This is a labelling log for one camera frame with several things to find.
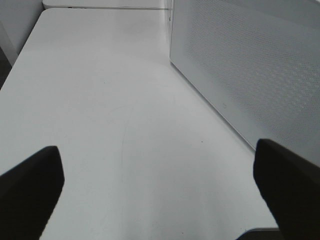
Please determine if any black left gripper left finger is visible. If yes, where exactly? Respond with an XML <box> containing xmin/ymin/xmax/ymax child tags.
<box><xmin>0</xmin><ymin>146</ymin><xmax>65</xmax><ymax>240</ymax></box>

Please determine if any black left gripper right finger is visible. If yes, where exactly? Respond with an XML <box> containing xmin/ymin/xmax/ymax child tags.
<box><xmin>253</xmin><ymin>139</ymin><xmax>320</xmax><ymax>240</ymax></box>

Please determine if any white microwave door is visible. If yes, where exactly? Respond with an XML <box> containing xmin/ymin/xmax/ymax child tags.
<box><xmin>170</xmin><ymin>0</ymin><xmax>320</xmax><ymax>165</ymax></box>

